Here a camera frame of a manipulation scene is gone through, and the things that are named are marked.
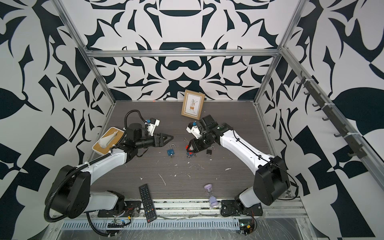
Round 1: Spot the small black padlock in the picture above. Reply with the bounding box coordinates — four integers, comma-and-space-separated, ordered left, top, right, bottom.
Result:
206, 146, 215, 157

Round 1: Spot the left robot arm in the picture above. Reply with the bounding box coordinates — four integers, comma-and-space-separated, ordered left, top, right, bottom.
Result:
44, 110, 174, 223

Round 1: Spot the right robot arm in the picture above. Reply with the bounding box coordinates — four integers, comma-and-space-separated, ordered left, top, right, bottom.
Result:
186, 115, 291, 208

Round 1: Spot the blue padlock left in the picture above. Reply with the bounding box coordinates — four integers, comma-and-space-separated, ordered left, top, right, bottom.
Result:
167, 144, 176, 158

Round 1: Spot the tissue box wooden lid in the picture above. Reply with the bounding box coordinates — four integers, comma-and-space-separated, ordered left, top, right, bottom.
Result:
92, 127, 124, 156

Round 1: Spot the purple hourglass timer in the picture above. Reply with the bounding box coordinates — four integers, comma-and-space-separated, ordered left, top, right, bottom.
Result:
204, 184, 219, 208

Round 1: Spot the black remote control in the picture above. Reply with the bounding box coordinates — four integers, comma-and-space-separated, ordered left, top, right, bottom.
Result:
139, 184, 157, 223

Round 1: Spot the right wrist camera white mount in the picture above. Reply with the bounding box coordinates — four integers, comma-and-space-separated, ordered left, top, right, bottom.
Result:
187, 121, 202, 139

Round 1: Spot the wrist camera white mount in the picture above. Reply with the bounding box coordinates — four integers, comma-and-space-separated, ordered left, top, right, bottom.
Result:
146, 118, 160, 136
187, 121, 202, 139

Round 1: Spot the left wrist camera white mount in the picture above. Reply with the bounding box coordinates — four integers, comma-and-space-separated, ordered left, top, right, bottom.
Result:
146, 118, 160, 136

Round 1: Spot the wooden picture frame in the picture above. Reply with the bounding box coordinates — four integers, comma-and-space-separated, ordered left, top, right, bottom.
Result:
181, 90, 205, 120

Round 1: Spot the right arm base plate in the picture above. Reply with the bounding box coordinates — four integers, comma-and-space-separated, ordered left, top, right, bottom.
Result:
221, 200, 264, 217

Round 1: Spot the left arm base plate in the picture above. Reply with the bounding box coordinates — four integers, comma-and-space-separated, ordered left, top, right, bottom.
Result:
98, 201, 142, 218

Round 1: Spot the white cable duct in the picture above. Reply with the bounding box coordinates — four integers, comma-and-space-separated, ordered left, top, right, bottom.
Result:
61, 219, 240, 231

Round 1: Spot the wall hook rack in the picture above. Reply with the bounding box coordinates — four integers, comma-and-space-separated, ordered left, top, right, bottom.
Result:
298, 77, 368, 159

